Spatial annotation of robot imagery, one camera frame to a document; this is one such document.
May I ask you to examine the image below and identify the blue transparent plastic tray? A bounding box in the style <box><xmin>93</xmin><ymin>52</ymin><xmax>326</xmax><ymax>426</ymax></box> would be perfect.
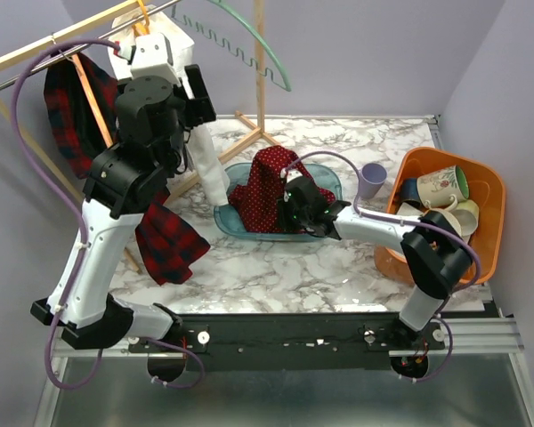
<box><xmin>214</xmin><ymin>162</ymin><xmax>343</xmax><ymax>243</ymax></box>

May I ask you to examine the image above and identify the red plaid shirt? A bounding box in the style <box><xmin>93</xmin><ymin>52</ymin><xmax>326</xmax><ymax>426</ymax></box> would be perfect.
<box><xmin>44</xmin><ymin>53</ymin><xmax>210</xmax><ymax>285</ymax></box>

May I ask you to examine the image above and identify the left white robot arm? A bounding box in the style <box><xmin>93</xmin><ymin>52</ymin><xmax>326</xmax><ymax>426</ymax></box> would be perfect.
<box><xmin>30</xmin><ymin>65</ymin><xmax>216</xmax><ymax>351</ymax></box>

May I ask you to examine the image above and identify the white square plate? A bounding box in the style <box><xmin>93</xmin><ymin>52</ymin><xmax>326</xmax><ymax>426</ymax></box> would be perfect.
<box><xmin>396</xmin><ymin>202</ymin><xmax>427</xmax><ymax>221</ymax></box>

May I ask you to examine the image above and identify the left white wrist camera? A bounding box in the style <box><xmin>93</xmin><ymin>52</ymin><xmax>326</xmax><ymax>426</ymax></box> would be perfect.
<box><xmin>112</xmin><ymin>33</ymin><xmax>180</xmax><ymax>85</ymax></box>

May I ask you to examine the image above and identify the dark blue cup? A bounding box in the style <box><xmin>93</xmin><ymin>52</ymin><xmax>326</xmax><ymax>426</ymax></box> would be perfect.
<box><xmin>399</xmin><ymin>178</ymin><xmax>421</xmax><ymax>206</ymax></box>

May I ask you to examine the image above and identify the red polka dot skirt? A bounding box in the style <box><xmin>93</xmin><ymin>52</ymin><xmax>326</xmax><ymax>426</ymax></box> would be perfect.
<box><xmin>228</xmin><ymin>146</ymin><xmax>350</xmax><ymax>234</ymax></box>

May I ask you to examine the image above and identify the orange plastic bin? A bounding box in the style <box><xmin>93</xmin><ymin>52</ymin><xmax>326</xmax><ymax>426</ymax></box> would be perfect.
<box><xmin>385</xmin><ymin>147</ymin><xmax>506</xmax><ymax>285</ymax></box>

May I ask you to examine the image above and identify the white shirt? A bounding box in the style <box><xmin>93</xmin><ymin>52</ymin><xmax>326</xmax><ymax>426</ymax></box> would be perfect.
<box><xmin>108</xmin><ymin>12</ymin><xmax>230</xmax><ymax>206</ymax></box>

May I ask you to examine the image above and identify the cream green mug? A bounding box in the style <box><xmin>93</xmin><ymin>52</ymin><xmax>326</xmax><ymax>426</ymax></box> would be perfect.
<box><xmin>445</xmin><ymin>199</ymin><xmax>480</xmax><ymax>243</ymax></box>

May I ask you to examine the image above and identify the yellow plastic hanger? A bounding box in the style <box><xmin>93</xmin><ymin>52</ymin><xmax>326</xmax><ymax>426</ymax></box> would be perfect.
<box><xmin>132</xmin><ymin>0</ymin><xmax>150</xmax><ymax>37</ymax></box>

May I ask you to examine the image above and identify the wooden hanger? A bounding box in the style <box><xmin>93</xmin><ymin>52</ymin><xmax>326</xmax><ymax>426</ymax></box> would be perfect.
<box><xmin>59</xmin><ymin>50</ymin><xmax>113</xmax><ymax>148</ymax></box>

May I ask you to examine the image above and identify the floral ceramic mug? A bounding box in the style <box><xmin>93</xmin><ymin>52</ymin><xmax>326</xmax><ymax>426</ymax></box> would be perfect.
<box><xmin>417</xmin><ymin>165</ymin><xmax>470</xmax><ymax>209</ymax></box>

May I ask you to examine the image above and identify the green wire hanger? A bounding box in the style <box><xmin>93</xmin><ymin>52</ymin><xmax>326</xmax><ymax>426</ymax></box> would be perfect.
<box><xmin>168</xmin><ymin>0</ymin><xmax>293</xmax><ymax>93</ymax></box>

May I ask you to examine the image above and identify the black mounting rail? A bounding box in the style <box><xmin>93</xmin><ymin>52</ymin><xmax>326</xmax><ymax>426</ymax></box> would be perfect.
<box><xmin>128</xmin><ymin>310</ymin><xmax>446</xmax><ymax>373</ymax></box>

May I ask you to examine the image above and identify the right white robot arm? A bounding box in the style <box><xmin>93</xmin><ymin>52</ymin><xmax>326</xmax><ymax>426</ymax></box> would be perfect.
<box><xmin>277</xmin><ymin>176</ymin><xmax>479</xmax><ymax>349</ymax></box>

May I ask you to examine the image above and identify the purple plastic cup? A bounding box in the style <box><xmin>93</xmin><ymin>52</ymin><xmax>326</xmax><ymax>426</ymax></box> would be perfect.
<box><xmin>358</xmin><ymin>163</ymin><xmax>387</xmax><ymax>199</ymax></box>

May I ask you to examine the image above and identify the wooden clothes rack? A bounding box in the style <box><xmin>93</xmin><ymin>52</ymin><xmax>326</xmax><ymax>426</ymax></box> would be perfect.
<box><xmin>0</xmin><ymin>1</ymin><xmax>291</xmax><ymax>273</ymax></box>

